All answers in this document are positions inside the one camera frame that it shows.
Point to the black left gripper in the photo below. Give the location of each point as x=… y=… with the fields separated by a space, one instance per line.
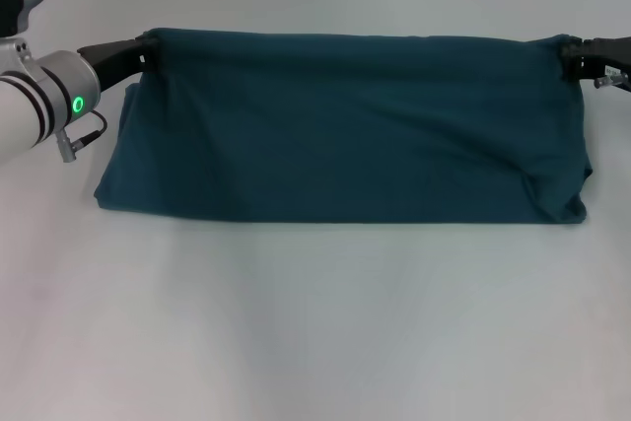
x=113 y=61

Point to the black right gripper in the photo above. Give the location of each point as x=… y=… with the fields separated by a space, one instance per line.
x=609 y=56

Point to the teal blue shirt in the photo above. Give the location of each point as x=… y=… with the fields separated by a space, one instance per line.
x=345 y=135

